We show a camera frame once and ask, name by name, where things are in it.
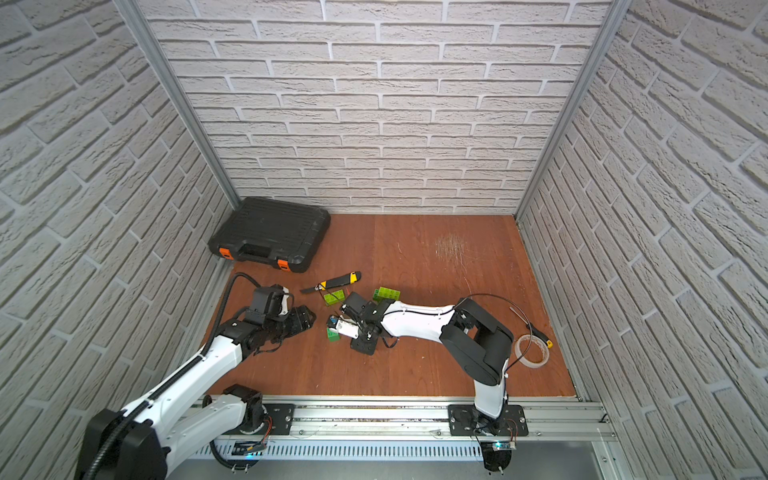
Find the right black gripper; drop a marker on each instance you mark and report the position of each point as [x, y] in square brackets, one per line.
[361, 347]

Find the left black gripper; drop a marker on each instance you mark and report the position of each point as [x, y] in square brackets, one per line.
[293, 318]

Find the lime green long lego brick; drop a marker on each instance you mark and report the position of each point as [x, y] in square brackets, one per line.
[334, 297]

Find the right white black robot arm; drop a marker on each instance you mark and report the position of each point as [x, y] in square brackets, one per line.
[479, 343]

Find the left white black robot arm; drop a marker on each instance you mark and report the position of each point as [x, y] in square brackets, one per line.
[152, 435]

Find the green square lego brick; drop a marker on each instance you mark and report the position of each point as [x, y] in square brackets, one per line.
[332, 335]

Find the yellow black utility knife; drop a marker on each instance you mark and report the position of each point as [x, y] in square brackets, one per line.
[334, 283]

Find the black plastic tool case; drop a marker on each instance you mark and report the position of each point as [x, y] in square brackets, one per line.
[283, 235]

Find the clear tape roll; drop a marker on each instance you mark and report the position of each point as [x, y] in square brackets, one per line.
[531, 351]

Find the yellow handled screwdriver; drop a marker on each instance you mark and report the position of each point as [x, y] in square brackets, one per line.
[534, 331]

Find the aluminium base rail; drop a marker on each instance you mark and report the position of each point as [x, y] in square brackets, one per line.
[341, 428]

